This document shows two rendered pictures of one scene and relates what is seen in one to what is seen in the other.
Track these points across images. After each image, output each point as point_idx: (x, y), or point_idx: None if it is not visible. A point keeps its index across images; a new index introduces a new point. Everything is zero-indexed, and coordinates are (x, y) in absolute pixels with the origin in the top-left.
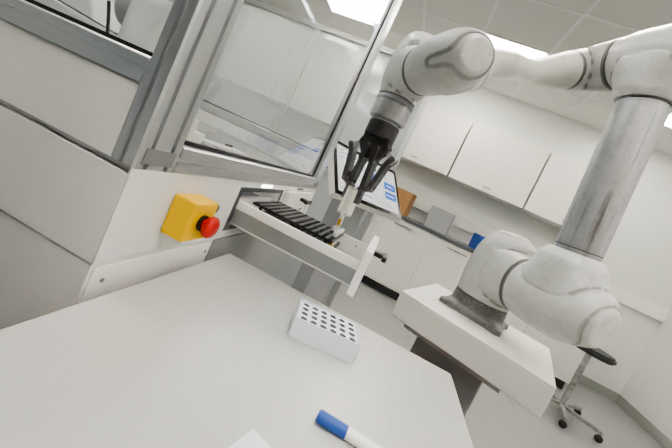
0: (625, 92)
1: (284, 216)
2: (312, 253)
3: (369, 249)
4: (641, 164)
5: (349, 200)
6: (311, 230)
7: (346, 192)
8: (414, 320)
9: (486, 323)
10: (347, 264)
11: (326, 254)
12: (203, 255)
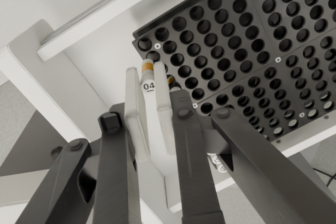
0: None
1: None
2: None
3: (21, 74)
4: None
5: (134, 88)
6: (196, 19)
7: (163, 92)
8: (34, 179)
9: None
10: (60, 33)
11: (106, 3)
12: None
